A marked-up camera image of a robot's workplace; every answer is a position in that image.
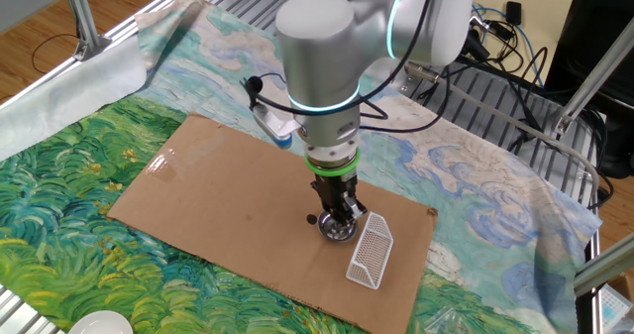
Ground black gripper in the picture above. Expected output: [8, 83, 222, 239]
[310, 172, 369, 226]

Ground round stainless steel plate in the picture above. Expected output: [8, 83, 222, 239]
[316, 210, 359, 244]

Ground white mesh goal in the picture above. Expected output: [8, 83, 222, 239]
[345, 211, 395, 291]

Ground brown cardboard sheet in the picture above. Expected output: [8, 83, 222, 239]
[107, 113, 439, 334]

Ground clear bag of screws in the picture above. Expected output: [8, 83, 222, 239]
[423, 306, 465, 334]

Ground clear tape patch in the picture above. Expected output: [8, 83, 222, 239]
[145, 147, 182, 182]

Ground black power adapter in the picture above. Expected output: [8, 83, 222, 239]
[504, 0, 524, 26]

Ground white bowl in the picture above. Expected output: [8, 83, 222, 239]
[66, 309, 134, 334]

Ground painted landscape tablecloth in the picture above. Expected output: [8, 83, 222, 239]
[0, 0, 603, 334]

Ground clear plastic parts box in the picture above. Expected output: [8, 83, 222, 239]
[596, 282, 634, 334]

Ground black computer case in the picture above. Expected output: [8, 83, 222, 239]
[543, 0, 634, 179]

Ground green gripper mounting ring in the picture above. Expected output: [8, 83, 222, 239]
[303, 148, 363, 178]

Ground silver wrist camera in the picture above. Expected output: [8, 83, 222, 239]
[251, 100, 304, 151]

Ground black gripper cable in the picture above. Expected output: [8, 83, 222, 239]
[358, 65, 453, 135]

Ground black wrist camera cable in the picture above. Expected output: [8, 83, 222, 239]
[244, 0, 438, 118]

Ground grey corrugated hose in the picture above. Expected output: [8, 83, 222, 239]
[403, 60, 601, 209]

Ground black table cables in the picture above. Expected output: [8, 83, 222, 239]
[414, 26, 615, 211]

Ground black camera on clamp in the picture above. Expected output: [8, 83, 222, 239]
[462, 14, 492, 63]

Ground blue cable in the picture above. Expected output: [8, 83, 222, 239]
[470, 1, 546, 88]

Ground aluminium frame strut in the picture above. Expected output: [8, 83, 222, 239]
[573, 233, 634, 298]
[551, 15, 634, 138]

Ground aluminium strut with foot bracket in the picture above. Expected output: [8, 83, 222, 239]
[58, 0, 113, 61]

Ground thin black floor cable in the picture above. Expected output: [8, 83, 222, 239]
[31, 32, 80, 75]

